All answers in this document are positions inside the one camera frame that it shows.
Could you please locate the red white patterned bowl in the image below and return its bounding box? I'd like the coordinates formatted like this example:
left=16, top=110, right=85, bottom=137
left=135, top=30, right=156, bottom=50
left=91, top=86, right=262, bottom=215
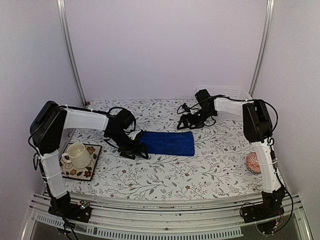
left=245, top=152, right=261, bottom=174

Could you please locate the front aluminium rail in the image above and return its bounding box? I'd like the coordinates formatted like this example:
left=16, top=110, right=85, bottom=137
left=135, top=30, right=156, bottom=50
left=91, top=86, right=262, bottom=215
left=21, top=192, right=313, bottom=240

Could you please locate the left aluminium frame post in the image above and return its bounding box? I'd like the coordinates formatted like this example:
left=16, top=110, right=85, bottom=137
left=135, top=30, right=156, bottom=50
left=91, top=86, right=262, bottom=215
left=56, top=0, right=87, bottom=107

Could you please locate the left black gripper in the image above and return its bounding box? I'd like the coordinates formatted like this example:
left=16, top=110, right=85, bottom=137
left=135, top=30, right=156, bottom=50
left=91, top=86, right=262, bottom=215
left=107, top=129, right=150, bottom=160

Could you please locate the floral patterned tablecloth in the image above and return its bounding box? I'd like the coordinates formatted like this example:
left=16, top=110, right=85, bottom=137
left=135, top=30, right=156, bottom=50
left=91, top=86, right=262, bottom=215
left=51, top=98, right=287, bottom=201

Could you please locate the right aluminium frame post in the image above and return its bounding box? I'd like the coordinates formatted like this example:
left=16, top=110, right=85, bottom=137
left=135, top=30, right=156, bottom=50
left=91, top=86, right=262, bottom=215
left=248, top=0, right=275, bottom=97

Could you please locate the cream ribbed mug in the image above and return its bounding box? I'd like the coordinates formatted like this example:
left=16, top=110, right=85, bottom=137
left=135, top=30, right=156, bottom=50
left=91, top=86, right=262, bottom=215
left=61, top=142, right=92, bottom=169

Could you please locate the dark blue towel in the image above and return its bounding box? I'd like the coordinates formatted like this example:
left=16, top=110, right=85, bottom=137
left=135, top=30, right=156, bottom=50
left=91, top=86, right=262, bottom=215
left=140, top=131, right=195, bottom=157

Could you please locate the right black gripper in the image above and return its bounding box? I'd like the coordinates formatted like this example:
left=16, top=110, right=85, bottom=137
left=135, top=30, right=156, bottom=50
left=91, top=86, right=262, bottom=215
left=178, top=107, right=216, bottom=130

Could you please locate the floral square coaster tile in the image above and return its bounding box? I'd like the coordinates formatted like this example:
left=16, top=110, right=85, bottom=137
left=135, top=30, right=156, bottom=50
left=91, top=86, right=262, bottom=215
left=59, top=142, right=102, bottom=182

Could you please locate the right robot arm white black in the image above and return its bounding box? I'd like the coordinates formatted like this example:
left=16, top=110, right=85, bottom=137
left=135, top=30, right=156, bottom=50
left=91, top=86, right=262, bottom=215
left=176, top=89, right=285, bottom=218

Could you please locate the left black braided cable loop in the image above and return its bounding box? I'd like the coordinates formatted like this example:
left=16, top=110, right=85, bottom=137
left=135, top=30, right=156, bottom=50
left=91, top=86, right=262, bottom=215
left=107, top=106, right=126, bottom=118

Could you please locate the aluminium frame post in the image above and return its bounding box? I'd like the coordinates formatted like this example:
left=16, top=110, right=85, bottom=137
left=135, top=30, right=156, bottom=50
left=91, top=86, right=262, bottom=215
left=56, top=0, right=87, bottom=107
left=248, top=0, right=275, bottom=97

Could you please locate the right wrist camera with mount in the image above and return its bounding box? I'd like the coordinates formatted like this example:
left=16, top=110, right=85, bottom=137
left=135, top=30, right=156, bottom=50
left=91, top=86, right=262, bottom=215
left=181, top=103, right=191, bottom=113

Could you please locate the white plastic perforated basket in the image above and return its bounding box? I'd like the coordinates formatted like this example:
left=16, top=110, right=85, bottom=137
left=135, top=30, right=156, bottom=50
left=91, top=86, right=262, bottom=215
left=196, top=85, right=252, bottom=122

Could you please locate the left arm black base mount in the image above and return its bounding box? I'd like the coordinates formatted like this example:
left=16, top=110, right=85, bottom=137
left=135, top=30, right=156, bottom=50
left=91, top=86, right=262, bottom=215
left=48, top=193, right=92, bottom=223

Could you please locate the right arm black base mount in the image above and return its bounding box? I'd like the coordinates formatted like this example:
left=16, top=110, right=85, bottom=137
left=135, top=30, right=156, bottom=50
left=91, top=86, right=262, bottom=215
left=239, top=191, right=285, bottom=223

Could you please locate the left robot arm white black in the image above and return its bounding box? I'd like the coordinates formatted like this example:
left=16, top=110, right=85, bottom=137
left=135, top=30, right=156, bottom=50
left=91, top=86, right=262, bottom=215
left=28, top=101, right=149, bottom=217

